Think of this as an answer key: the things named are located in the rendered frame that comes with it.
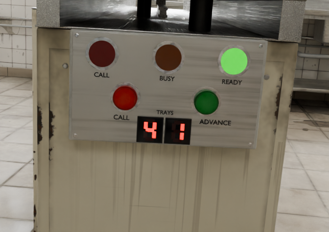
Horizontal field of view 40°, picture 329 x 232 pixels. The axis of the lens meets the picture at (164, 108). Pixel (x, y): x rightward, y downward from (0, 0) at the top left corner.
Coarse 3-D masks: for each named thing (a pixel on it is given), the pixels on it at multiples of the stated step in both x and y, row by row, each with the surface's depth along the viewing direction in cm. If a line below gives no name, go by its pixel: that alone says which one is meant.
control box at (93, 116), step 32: (96, 32) 54; (128, 32) 54; (128, 64) 55; (192, 64) 55; (256, 64) 55; (96, 96) 56; (160, 96) 56; (192, 96) 56; (224, 96) 56; (256, 96) 56; (96, 128) 57; (128, 128) 57; (160, 128) 57; (192, 128) 57; (224, 128) 57; (256, 128) 57
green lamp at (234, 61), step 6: (234, 48) 54; (228, 54) 55; (234, 54) 55; (240, 54) 55; (222, 60) 55; (228, 60) 55; (234, 60) 55; (240, 60) 55; (246, 60) 55; (222, 66) 55; (228, 66) 55; (234, 66) 55; (240, 66) 55; (228, 72) 55; (234, 72) 55
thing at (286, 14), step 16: (224, 0) 99; (240, 0) 80; (256, 0) 68; (272, 0) 58; (288, 0) 54; (304, 0) 54; (224, 16) 98; (240, 16) 79; (256, 16) 67; (272, 16) 58; (288, 16) 54; (256, 32) 66; (272, 32) 57; (288, 32) 54
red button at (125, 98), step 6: (120, 90) 55; (126, 90) 55; (132, 90) 55; (114, 96) 55; (120, 96) 55; (126, 96) 55; (132, 96) 55; (114, 102) 55; (120, 102) 55; (126, 102) 55; (132, 102) 55; (120, 108) 55; (126, 108) 55
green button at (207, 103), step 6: (204, 90) 56; (198, 96) 55; (204, 96) 55; (210, 96) 55; (216, 96) 55; (198, 102) 55; (204, 102) 55; (210, 102) 55; (216, 102) 55; (198, 108) 55; (204, 108) 55; (210, 108) 55; (216, 108) 56; (204, 114) 56
